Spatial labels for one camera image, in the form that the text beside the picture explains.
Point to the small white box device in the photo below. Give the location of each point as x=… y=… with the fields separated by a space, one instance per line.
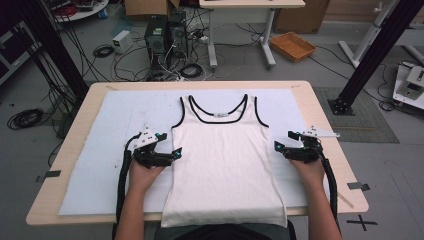
x=122 y=41

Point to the white device with panel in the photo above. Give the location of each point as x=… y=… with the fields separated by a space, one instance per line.
x=411 y=83

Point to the person's dark clothing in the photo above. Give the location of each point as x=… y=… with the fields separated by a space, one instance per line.
x=226 y=232

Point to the grey floor mat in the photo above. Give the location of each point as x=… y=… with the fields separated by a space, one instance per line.
x=363 y=126

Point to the black metal frame post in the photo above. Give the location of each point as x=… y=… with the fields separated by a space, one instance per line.
x=376 y=53
x=56 y=50

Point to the small cardboard box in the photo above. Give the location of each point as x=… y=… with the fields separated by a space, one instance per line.
x=146 y=7

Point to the orange woven basket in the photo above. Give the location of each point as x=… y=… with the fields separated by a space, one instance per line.
x=292 y=46

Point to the round white table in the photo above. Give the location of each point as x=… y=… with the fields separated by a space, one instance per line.
x=83 y=8

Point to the thin wooden stick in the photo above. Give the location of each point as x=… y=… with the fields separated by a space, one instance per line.
x=345 y=200

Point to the white table cloth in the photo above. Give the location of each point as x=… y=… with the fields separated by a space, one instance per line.
x=110 y=150

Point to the black computer tower green label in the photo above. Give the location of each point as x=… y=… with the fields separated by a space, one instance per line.
x=156 y=38

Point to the large cardboard box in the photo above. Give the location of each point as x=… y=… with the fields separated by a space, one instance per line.
x=301 y=16

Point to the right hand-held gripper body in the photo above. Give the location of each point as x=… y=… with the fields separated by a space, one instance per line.
x=305 y=151

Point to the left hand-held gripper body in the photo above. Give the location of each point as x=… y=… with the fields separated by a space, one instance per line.
x=151 y=158

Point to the person's right hand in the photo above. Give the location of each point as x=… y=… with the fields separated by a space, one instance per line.
x=308 y=173

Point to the black tape cross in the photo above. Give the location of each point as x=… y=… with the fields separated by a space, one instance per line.
x=362 y=222

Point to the white desk with legs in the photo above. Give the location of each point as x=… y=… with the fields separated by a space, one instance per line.
x=250 y=3

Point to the white metal stand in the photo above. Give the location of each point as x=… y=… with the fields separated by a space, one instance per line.
x=368 y=36

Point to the black tape strip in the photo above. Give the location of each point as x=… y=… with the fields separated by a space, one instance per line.
x=358 y=186
x=52 y=173

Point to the person's left hand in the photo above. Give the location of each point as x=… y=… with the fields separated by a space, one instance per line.
x=144 y=175

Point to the white tank top black trim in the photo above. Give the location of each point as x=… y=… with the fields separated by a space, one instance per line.
x=223 y=166

